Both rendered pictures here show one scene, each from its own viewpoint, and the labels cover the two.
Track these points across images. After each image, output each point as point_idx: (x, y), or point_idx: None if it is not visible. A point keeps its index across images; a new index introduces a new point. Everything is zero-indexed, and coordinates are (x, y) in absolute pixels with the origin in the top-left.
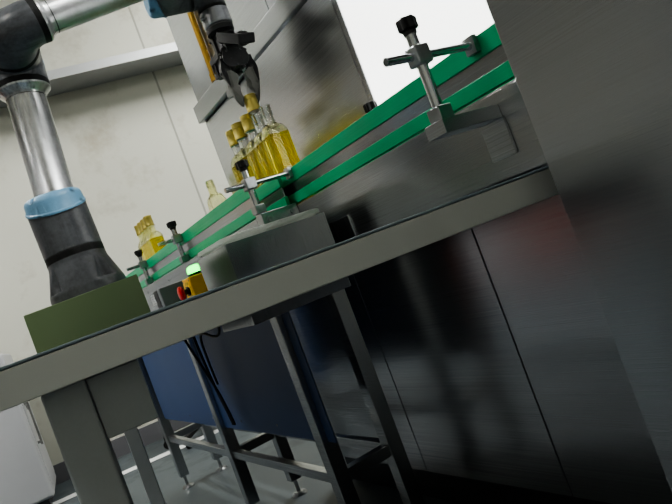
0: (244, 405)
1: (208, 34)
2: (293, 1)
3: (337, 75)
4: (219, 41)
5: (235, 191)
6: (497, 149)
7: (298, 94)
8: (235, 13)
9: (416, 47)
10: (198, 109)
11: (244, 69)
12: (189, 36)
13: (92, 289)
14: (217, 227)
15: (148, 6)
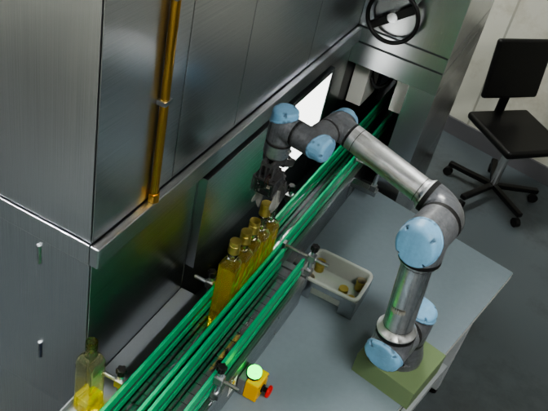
0: None
1: (285, 162)
2: (262, 122)
3: None
4: (285, 166)
5: (96, 332)
6: (349, 192)
7: (236, 190)
8: (206, 124)
9: None
10: (109, 248)
11: (200, 179)
12: (132, 149)
13: None
14: (262, 319)
15: (330, 154)
